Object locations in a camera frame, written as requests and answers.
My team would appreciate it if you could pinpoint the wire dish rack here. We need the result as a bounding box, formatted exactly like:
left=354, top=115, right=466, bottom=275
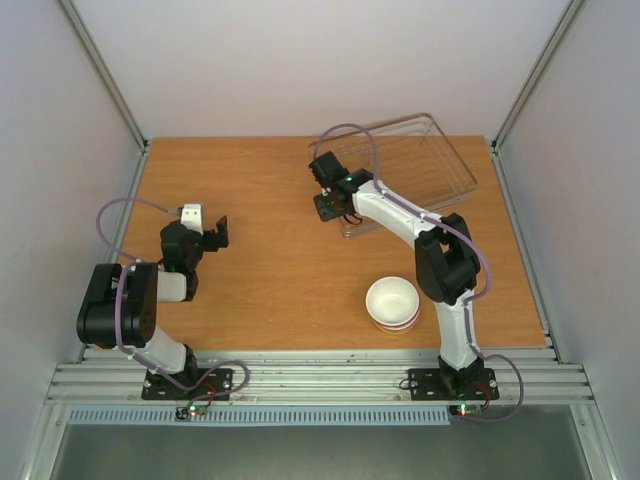
left=308, top=113, right=478, bottom=239

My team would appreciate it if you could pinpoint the white bowl orange outside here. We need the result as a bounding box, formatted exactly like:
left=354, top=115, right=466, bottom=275
left=365, top=276, right=420, bottom=325

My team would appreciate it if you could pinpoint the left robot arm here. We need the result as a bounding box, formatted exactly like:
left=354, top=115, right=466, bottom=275
left=76, top=212, right=229, bottom=398

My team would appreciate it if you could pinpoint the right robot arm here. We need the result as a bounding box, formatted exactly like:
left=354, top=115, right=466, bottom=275
left=309, top=152, right=484, bottom=398

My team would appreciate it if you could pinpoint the red patterned bowl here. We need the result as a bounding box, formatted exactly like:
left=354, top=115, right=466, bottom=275
left=373, top=311, right=420, bottom=330

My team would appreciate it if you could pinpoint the left controller board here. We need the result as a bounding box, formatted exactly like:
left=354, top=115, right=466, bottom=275
left=175, top=405, right=208, bottom=421

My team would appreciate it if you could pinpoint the controller board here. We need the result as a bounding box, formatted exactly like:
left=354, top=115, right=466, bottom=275
left=175, top=405, right=208, bottom=421
left=449, top=403, right=483, bottom=417

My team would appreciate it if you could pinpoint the right controller board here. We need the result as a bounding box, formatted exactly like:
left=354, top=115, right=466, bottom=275
left=449, top=403, right=483, bottom=417

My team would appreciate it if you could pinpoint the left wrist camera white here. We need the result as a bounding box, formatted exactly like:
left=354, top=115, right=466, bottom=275
left=180, top=203, right=204, bottom=235

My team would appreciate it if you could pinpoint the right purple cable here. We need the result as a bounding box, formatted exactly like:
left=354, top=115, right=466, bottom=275
left=317, top=122, right=526, bottom=426

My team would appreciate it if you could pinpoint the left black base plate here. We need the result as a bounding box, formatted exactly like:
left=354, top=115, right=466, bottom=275
left=141, top=368, right=234, bottom=401

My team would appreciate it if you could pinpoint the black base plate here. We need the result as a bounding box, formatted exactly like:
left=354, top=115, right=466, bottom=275
left=407, top=368, right=500, bottom=401
left=141, top=368, right=234, bottom=401

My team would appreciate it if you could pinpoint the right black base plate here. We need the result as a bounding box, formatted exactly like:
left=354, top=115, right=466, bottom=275
left=407, top=368, right=500, bottom=401

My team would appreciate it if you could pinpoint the grey slotted cable duct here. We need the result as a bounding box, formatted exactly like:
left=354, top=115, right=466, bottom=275
left=68, top=406, right=450, bottom=427

